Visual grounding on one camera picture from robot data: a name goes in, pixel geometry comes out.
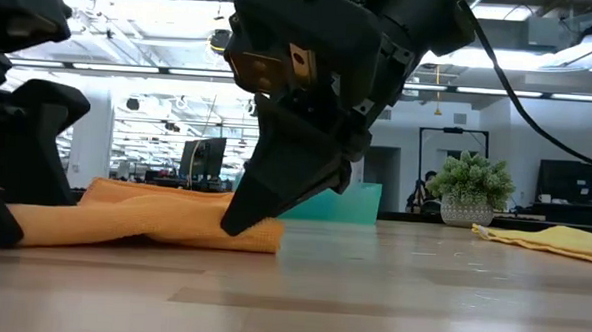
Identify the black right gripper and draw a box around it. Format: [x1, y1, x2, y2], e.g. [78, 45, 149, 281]
[255, 0, 479, 169]

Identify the orange microfiber towel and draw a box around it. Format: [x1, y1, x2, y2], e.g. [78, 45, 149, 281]
[4, 172, 288, 260]

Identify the yellow microfiber towel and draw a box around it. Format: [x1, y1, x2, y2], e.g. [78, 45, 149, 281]
[469, 221, 592, 267]

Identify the teal translucent plastic basket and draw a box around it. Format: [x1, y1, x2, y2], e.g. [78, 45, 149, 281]
[277, 178, 384, 227]

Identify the black background computer monitor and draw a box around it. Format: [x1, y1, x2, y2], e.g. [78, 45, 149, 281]
[177, 134, 228, 185]

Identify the white building pillar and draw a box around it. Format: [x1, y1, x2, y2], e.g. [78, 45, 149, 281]
[67, 88, 117, 191]

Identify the grey door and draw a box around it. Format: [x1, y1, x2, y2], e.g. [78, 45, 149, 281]
[361, 144, 403, 214]

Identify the person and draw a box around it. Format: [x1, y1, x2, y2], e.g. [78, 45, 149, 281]
[412, 167, 445, 215]

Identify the artificial green potted plant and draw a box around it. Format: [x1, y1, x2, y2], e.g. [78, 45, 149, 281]
[423, 148, 520, 232]

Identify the black storage cabinet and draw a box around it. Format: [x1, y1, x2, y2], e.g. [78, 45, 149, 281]
[533, 157, 592, 227]

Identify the yellow hanging cable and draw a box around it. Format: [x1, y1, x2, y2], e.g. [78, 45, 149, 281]
[431, 64, 446, 117]

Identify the black background stand frame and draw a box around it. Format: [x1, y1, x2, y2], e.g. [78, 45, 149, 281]
[415, 124, 491, 215]

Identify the black overhead camera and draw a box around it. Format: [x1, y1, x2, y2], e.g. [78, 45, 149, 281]
[208, 27, 234, 56]

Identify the black aluminium table frame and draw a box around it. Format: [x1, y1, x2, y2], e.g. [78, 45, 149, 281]
[68, 185, 592, 238]

